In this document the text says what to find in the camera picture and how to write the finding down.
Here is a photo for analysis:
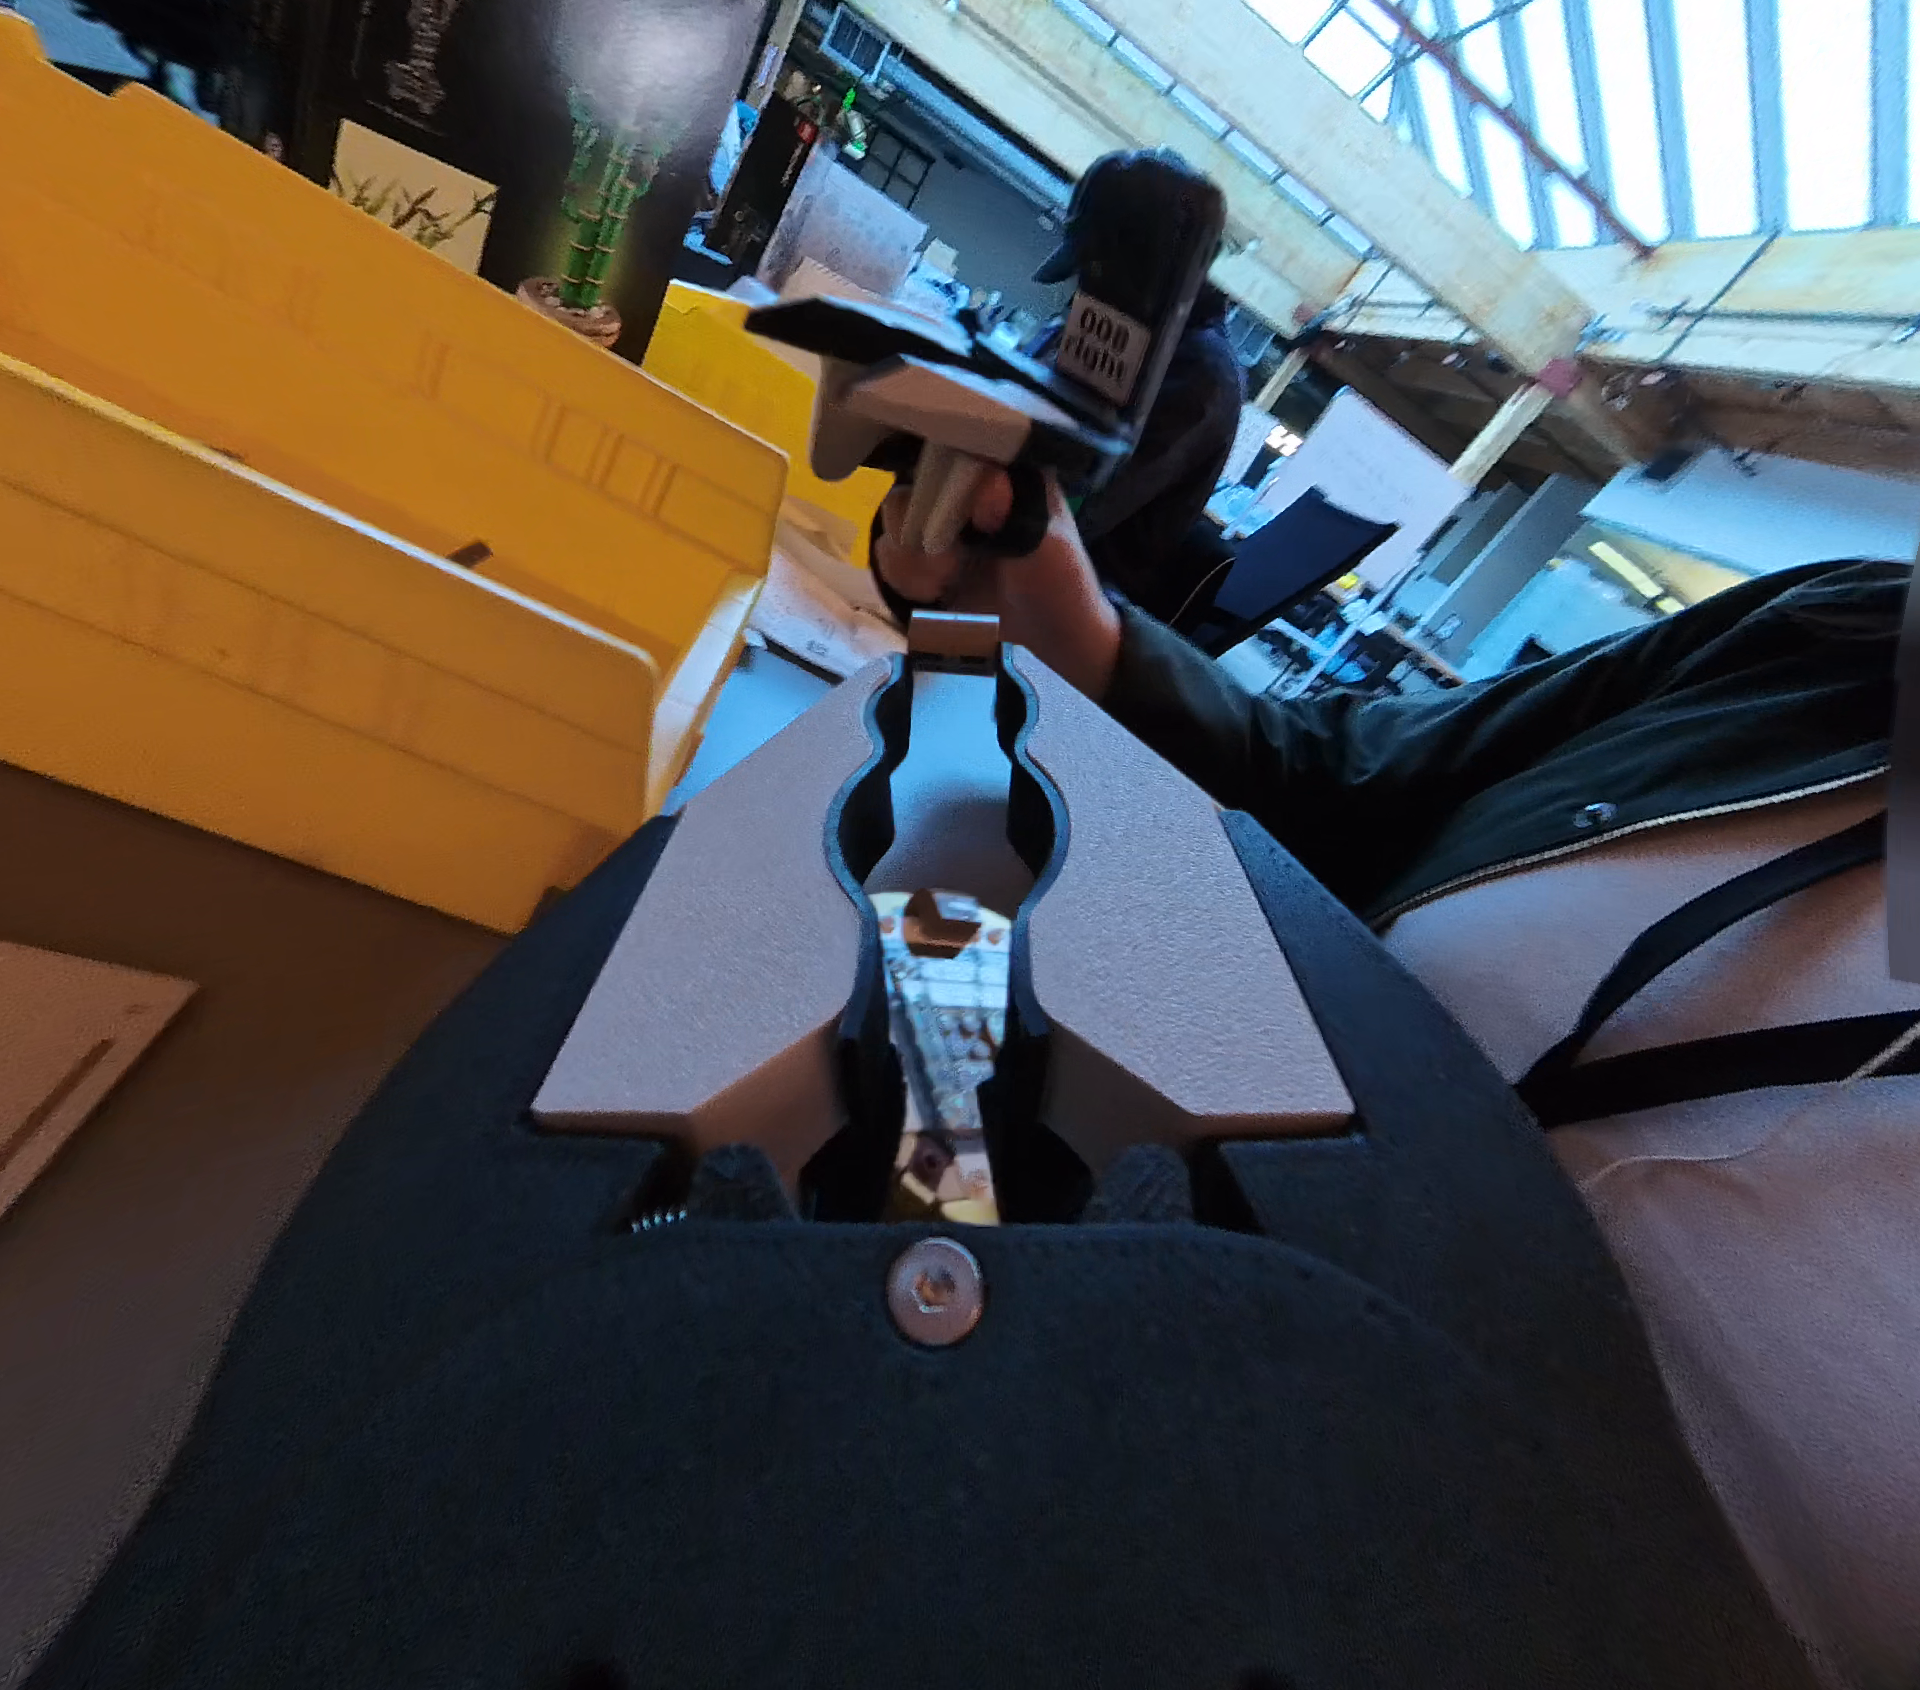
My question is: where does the black toy set box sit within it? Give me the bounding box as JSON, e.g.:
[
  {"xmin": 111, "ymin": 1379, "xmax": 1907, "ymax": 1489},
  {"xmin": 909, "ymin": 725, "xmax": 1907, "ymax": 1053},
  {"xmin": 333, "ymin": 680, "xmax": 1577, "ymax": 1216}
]
[
  {"xmin": 240, "ymin": 0, "xmax": 782, "ymax": 364},
  {"xmin": 703, "ymin": 91, "xmax": 931, "ymax": 298}
]

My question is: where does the person's grey hoodie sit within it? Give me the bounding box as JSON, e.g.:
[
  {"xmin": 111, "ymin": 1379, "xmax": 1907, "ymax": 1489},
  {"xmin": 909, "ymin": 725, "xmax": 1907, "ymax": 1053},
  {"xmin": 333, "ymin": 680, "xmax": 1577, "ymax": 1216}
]
[{"xmin": 1380, "ymin": 773, "xmax": 1920, "ymax": 1690}]

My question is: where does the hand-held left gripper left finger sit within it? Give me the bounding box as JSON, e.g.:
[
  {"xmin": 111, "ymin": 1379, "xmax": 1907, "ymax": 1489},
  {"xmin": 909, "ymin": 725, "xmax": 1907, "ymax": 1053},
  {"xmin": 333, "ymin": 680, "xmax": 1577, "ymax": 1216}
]
[{"xmin": 528, "ymin": 654, "xmax": 911, "ymax": 1219}]

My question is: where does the white whiteboard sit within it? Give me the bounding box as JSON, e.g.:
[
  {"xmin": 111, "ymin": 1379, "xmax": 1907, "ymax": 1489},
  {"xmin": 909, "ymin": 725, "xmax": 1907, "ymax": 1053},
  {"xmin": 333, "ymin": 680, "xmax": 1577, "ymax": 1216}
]
[{"xmin": 1243, "ymin": 392, "xmax": 1471, "ymax": 551}]

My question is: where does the dark blue office chair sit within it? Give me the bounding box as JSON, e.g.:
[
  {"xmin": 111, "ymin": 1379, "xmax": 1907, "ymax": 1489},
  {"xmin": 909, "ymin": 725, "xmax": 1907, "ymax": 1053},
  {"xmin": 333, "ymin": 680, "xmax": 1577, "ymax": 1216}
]
[{"xmin": 1205, "ymin": 485, "xmax": 1400, "ymax": 657}]

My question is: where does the person's right hand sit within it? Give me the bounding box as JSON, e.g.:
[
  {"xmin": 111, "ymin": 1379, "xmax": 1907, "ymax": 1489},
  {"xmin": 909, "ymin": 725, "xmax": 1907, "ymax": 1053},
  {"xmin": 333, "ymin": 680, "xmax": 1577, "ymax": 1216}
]
[{"xmin": 874, "ymin": 473, "xmax": 1127, "ymax": 705}]

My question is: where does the round toy brick model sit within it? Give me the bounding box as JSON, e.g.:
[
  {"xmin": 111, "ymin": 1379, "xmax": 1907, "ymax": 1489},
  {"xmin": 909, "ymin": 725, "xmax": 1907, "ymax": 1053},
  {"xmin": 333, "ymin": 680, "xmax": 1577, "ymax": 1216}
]
[{"xmin": 865, "ymin": 886, "xmax": 1007, "ymax": 1227}]

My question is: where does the yellow plastic bin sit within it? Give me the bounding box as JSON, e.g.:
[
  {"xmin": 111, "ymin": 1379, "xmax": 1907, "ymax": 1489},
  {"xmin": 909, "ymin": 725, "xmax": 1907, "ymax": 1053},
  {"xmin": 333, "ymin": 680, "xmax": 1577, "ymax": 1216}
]
[
  {"xmin": 0, "ymin": 9, "xmax": 789, "ymax": 934},
  {"xmin": 644, "ymin": 280, "xmax": 902, "ymax": 567}
]

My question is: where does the thin white wire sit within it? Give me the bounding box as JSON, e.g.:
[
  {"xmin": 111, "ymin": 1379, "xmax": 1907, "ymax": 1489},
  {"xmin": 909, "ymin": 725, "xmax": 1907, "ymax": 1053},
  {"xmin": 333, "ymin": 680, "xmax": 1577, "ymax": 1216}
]
[{"xmin": 1842, "ymin": 1012, "xmax": 1920, "ymax": 1095}]

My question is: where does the instruction booklet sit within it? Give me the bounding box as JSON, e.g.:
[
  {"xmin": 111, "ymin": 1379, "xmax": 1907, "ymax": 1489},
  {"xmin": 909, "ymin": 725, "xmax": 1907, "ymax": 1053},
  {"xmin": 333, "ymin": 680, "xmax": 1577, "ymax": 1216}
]
[{"xmin": 0, "ymin": 939, "xmax": 200, "ymax": 1219}]

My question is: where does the grey desk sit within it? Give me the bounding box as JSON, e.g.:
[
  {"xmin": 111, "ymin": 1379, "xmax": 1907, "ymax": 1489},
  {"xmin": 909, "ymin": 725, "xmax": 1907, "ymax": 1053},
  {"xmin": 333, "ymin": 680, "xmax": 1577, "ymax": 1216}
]
[{"xmin": 0, "ymin": 610, "xmax": 902, "ymax": 1662}]

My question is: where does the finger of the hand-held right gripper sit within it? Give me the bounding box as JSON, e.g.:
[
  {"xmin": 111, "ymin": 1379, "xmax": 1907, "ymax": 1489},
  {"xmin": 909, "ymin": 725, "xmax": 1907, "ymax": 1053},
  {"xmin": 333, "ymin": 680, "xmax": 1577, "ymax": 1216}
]
[
  {"xmin": 809, "ymin": 353, "xmax": 1059, "ymax": 483},
  {"xmin": 741, "ymin": 293, "xmax": 979, "ymax": 369}
]

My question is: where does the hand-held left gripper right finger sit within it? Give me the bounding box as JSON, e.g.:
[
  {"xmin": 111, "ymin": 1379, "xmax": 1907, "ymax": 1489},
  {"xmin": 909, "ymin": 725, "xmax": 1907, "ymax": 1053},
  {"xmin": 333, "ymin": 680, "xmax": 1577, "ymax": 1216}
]
[{"xmin": 986, "ymin": 648, "xmax": 1357, "ymax": 1223}]

